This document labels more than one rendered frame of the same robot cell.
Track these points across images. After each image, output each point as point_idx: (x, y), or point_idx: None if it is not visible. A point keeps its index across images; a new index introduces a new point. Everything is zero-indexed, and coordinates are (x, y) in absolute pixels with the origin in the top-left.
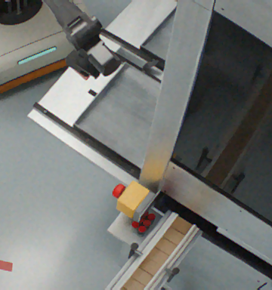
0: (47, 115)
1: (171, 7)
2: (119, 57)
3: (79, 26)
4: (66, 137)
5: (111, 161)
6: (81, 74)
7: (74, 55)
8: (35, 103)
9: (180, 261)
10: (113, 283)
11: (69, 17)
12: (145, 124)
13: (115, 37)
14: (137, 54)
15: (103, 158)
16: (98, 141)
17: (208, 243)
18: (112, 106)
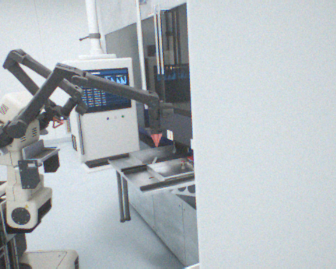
0: (151, 184)
1: (127, 158)
2: (141, 167)
3: (152, 94)
4: (167, 185)
5: (191, 177)
6: (159, 134)
7: (149, 129)
8: (140, 186)
9: None
10: None
11: (146, 92)
12: (180, 170)
13: (129, 167)
14: (144, 165)
15: (187, 180)
16: (179, 175)
17: None
18: (164, 174)
